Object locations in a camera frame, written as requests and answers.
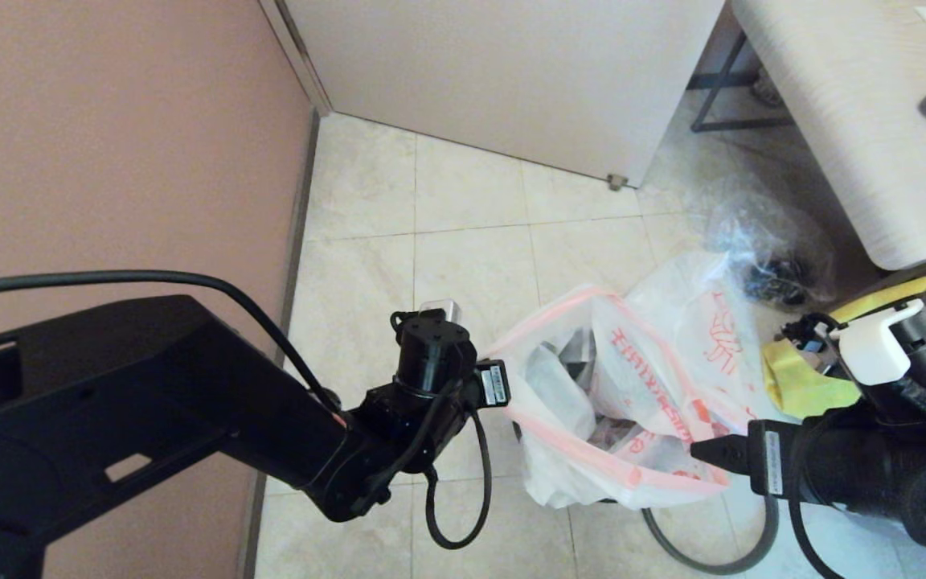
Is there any black bin ring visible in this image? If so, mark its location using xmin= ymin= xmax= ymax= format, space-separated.
xmin=642 ymin=491 xmax=780 ymax=576

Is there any yellow fabric bag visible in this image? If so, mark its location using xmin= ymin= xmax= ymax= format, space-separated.
xmin=762 ymin=273 xmax=926 ymax=419

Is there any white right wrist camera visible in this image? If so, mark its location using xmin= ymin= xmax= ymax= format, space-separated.
xmin=781 ymin=299 xmax=926 ymax=385

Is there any fresh white pink-trimmed bag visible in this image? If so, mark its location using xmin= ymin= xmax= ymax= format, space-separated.
xmin=483 ymin=285 xmax=733 ymax=509

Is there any smooth black left arm cable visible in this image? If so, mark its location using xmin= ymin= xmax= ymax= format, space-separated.
xmin=0 ymin=269 xmax=343 ymax=419

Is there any white door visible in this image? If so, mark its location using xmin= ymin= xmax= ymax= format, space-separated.
xmin=282 ymin=0 xmax=729 ymax=190

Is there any light wood grain table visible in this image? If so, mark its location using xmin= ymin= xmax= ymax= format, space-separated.
xmin=688 ymin=0 xmax=926 ymax=272

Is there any clear plastic bag with dark items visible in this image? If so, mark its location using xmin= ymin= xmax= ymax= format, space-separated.
xmin=708 ymin=181 xmax=838 ymax=310

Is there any grey metal baseboard strip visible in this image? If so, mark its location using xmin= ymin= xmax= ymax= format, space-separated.
xmin=236 ymin=109 xmax=323 ymax=579

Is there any white plastic bag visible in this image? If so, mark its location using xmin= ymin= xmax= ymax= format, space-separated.
xmin=624 ymin=251 xmax=765 ymax=439

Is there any white door frame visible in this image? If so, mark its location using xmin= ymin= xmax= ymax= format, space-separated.
xmin=260 ymin=0 xmax=334 ymax=117

